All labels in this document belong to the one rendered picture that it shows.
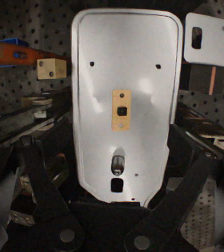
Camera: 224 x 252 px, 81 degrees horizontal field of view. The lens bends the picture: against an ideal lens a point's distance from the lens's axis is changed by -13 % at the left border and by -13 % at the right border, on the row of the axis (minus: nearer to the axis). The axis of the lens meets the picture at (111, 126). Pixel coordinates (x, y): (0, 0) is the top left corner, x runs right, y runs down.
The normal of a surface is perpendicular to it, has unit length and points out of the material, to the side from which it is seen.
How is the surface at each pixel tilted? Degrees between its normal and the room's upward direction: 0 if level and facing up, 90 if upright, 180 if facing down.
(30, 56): 90
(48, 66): 0
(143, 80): 0
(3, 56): 90
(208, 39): 0
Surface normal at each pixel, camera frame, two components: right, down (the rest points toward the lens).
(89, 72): -0.07, 0.33
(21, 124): 0.97, 0.10
